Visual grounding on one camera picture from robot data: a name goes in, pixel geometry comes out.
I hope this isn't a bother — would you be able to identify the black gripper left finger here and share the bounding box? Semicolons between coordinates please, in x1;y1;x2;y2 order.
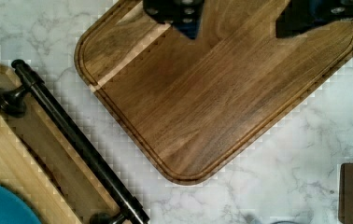
143;0;205;39

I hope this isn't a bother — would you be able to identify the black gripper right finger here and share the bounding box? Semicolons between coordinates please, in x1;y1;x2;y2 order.
275;0;353;38

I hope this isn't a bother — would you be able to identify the light wooden drawer cabinet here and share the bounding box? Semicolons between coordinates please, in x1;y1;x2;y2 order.
0;64;120;224

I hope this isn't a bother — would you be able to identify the dark wooden cutting board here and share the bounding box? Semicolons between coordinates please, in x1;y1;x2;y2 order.
75;0;353;185

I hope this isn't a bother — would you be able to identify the black drawer handle bar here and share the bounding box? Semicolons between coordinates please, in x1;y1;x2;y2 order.
0;59;149;224

